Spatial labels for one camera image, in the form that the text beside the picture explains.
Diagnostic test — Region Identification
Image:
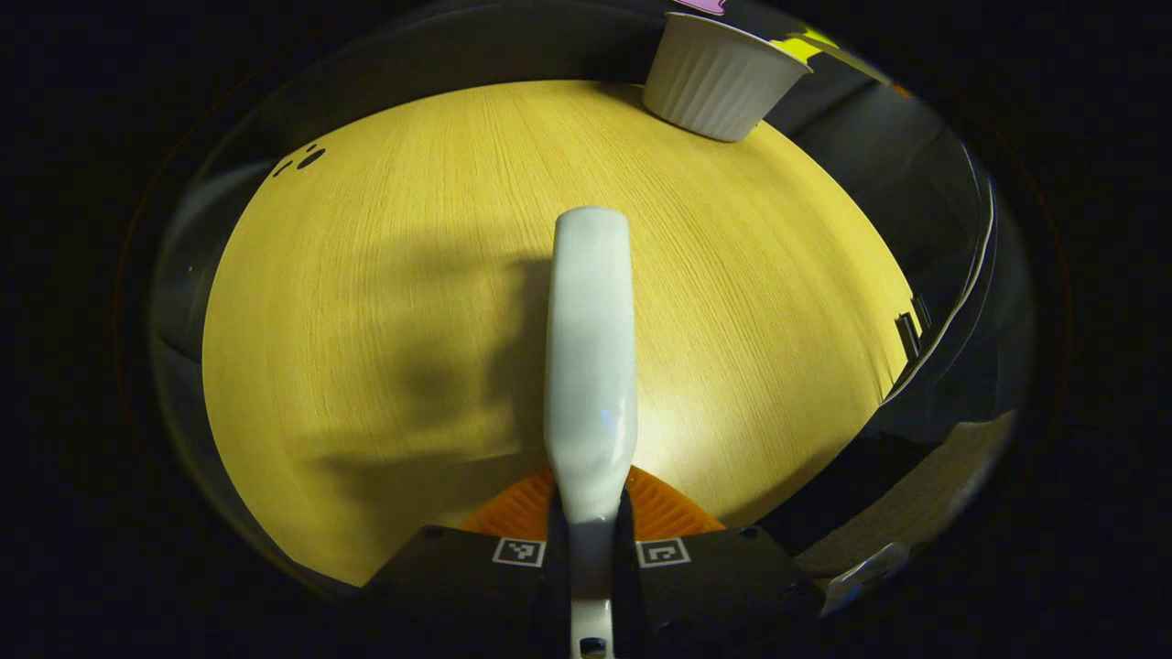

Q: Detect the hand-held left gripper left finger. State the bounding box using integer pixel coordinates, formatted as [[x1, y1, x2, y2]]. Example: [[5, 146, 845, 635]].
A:
[[353, 467, 573, 659]]

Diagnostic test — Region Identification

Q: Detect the white garbage bin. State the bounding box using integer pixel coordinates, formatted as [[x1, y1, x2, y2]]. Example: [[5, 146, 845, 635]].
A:
[[642, 11, 812, 144]]

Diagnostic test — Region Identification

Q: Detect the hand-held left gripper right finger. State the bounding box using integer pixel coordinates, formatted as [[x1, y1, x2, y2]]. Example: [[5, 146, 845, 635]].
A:
[[615, 465, 820, 659]]

